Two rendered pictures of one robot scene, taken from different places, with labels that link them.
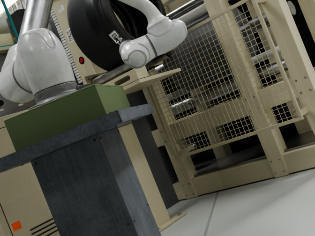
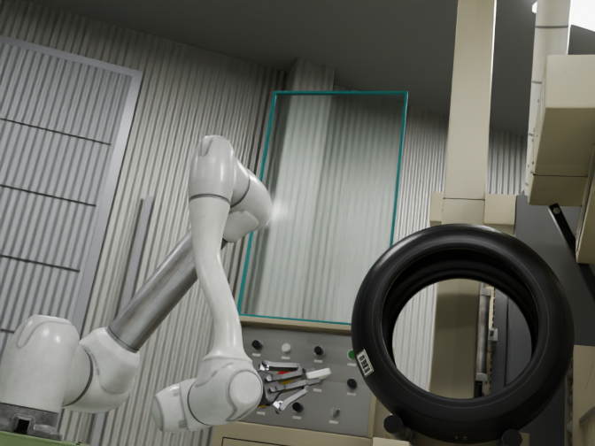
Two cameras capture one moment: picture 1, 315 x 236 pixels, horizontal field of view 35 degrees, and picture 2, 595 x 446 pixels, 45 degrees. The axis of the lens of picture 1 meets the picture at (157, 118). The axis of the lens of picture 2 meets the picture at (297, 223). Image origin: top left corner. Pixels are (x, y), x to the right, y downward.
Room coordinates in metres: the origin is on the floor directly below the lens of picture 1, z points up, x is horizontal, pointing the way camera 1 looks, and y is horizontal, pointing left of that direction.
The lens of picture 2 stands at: (1.53, -1.53, 0.74)
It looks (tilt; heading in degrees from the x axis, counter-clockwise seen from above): 19 degrees up; 66
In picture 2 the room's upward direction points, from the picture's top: 8 degrees clockwise
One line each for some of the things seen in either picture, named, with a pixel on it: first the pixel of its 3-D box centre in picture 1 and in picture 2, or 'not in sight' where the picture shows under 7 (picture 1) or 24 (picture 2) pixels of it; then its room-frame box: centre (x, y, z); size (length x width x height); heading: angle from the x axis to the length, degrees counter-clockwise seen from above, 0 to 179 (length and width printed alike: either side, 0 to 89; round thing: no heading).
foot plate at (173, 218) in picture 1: (156, 224); not in sight; (2.92, 0.24, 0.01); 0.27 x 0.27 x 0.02; 50
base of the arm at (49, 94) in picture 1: (63, 94); (21, 420); (1.73, 0.27, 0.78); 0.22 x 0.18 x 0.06; 86
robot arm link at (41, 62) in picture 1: (42, 60); (42, 361); (1.75, 0.30, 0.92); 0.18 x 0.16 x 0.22; 41
